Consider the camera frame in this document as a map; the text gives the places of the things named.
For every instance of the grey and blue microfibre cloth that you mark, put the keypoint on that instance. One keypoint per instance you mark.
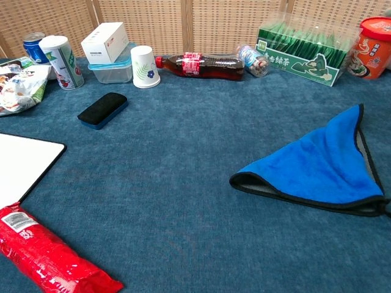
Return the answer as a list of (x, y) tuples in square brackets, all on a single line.
[(320, 164)]

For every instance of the cola bottle with red label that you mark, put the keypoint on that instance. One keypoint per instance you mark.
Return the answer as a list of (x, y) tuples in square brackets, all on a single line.
[(220, 67)]

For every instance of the white floral paper cup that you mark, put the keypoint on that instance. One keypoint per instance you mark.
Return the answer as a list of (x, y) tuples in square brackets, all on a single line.
[(143, 67)]

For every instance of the black whiteboard eraser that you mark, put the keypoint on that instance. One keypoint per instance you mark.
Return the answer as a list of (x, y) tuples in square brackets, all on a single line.
[(102, 110)]

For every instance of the small clear snack jar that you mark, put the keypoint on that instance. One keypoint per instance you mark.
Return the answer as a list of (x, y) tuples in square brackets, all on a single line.
[(255, 61)]

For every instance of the clear container with blue lid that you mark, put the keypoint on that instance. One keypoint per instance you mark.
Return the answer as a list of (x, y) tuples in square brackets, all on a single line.
[(110, 73)]

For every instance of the woven wooden folding screen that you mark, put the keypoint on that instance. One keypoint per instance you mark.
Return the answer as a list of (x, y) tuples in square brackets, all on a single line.
[(214, 24)]

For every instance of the white cardboard box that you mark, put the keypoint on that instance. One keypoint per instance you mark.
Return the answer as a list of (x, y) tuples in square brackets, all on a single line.
[(104, 42)]

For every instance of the green tea bag box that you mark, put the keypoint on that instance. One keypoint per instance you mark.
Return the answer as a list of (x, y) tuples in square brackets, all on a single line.
[(305, 61)]

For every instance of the white green drink can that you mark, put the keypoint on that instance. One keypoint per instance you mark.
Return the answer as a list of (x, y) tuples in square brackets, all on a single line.
[(64, 67)]

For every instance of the white board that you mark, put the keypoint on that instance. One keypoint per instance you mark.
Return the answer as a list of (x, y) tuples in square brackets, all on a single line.
[(21, 164)]

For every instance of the white green snack bag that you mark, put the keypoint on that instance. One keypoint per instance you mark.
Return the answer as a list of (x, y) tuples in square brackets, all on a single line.
[(21, 88)]

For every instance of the red snack package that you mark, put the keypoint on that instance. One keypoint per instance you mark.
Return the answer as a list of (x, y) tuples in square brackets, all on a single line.
[(46, 253)]

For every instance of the blue soda can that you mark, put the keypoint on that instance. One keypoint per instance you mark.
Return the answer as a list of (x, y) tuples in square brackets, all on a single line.
[(33, 50)]

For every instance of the light green tissue pack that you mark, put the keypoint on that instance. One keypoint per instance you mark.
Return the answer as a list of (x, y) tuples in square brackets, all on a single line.
[(26, 62)]

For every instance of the orange instant noodle cup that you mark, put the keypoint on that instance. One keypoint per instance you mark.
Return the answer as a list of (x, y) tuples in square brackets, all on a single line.
[(369, 55)]

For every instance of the brown cookie package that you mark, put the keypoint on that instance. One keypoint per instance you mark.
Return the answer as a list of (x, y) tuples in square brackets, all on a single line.
[(6, 64)]

